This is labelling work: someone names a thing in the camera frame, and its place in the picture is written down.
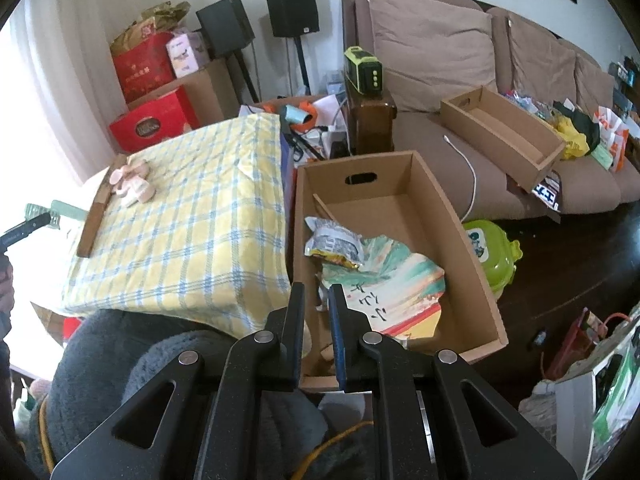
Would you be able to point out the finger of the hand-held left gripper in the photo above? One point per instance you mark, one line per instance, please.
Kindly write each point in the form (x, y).
(20, 232)

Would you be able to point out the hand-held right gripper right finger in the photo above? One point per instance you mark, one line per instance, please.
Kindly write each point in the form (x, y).
(340, 350)

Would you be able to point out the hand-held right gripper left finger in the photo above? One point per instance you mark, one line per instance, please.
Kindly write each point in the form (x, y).
(296, 340)

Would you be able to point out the mint green handheld fan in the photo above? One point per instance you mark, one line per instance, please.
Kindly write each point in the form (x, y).
(65, 210)

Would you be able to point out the wooden folding fan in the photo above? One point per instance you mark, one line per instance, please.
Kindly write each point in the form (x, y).
(92, 220)

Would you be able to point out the colourful painted fan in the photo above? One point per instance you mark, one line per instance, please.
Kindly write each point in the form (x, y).
(400, 285)

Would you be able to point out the silver snack packet yellow inside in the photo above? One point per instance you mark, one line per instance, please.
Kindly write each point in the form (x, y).
(335, 240)

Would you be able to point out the large cardboard box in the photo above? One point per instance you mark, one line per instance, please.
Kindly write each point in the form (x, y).
(400, 200)

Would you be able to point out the grey fleece robe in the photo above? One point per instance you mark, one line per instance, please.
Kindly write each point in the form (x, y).
(100, 350)

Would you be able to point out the white curtain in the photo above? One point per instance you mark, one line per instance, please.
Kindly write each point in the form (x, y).
(55, 85)

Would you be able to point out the yellow checked tablecloth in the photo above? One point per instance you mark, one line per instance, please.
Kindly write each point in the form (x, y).
(200, 220)

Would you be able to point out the green plastic child stool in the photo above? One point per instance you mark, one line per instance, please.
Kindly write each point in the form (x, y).
(492, 260)

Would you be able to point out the red gift box round label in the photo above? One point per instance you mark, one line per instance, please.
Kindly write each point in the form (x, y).
(160, 120)

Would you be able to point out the white power strip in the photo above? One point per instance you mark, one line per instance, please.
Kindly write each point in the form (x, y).
(320, 136)

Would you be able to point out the teal orange hair dryer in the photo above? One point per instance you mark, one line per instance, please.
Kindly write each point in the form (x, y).
(300, 115)

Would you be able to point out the dark wooden side cabinet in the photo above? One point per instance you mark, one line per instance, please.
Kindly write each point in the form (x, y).
(372, 125)

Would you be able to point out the brown sofa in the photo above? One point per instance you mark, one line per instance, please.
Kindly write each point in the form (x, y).
(425, 135)

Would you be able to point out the white paper sheet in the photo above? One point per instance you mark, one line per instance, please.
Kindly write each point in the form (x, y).
(327, 107)

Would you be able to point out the brown cardboard carton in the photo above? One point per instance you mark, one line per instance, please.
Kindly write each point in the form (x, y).
(215, 90)

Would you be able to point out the pink white carton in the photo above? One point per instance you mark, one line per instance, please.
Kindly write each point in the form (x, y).
(187, 55)

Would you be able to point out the gold wrapping paper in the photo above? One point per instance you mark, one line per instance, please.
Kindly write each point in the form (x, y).
(155, 17)

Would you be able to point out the blue red white package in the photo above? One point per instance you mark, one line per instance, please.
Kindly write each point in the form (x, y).
(547, 190)

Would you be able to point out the black speaker stand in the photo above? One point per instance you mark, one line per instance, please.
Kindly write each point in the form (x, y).
(301, 65)
(245, 77)

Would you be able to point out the small cardboard box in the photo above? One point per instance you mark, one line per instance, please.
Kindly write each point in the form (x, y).
(500, 135)

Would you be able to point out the green black power station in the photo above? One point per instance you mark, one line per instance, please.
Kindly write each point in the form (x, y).
(362, 70)

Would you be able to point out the black speaker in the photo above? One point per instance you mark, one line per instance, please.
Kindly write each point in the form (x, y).
(292, 10)
(225, 25)

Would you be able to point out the pile of colourful packets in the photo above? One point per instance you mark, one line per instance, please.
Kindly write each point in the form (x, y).
(525, 105)

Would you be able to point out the beige sofa cushion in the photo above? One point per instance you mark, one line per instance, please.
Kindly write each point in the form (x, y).
(540, 60)
(430, 45)
(592, 80)

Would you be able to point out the mint green packet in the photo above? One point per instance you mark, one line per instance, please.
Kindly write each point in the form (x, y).
(603, 159)

